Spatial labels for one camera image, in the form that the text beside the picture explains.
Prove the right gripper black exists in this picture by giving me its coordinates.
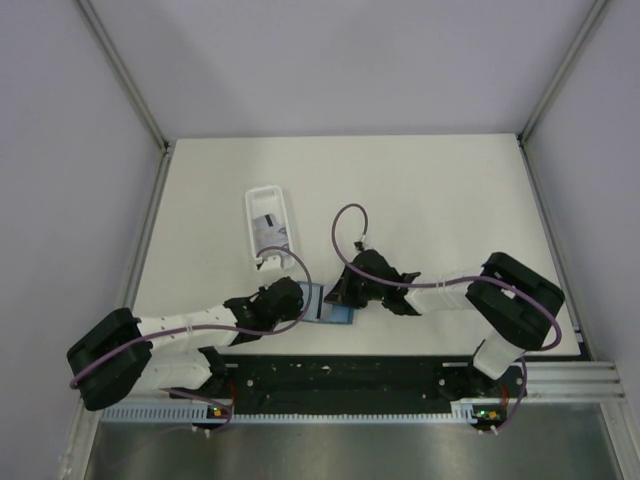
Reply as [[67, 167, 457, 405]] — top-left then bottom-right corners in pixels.
[[325, 263, 386, 309]]

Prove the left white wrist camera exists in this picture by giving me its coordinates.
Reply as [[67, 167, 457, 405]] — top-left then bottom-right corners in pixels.
[[256, 253, 286, 273]]

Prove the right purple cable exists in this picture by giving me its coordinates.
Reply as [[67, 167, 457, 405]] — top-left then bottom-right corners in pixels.
[[331, 202, 562, 434]]

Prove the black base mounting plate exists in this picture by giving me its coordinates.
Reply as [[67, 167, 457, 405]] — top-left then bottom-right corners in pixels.
[[168, 353, 529, 401]]

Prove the silver VIP card middle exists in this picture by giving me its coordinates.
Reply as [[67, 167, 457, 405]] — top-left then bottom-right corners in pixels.
[[252, 214, 288, 245]]

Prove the right aluminium corner post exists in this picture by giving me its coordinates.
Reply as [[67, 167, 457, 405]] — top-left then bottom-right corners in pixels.
[[517, 0, 614, 144]]

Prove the aluminium corner post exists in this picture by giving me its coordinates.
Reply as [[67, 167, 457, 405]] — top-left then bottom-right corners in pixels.
[[517, 0, 614, 144], [72, 0, 170, 153]]

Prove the aluminium frame rail front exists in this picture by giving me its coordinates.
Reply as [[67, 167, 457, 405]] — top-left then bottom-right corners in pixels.
[[524, 362, 626, 403]]

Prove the grey slotted cable duct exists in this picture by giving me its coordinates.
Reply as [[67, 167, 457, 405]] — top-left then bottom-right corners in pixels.
[[101, 399, 478, 425]]

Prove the blue leather card holder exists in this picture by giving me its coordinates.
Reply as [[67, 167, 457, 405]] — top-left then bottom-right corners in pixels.
[[298, 281, 355, 325]]

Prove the left aluminium corner post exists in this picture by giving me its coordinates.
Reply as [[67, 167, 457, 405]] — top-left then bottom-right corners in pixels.
[[72, 0, 170, 153]]

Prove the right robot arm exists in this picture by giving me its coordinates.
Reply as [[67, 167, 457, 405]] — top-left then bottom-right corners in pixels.
[[324, 249, 565, 396]]

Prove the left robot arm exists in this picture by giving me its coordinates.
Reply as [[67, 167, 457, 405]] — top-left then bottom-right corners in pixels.
[[66, 277, 312, 411]]

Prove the white plastic basket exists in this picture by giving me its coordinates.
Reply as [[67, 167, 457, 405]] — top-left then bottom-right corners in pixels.
[[244, 185, 295, 272]]

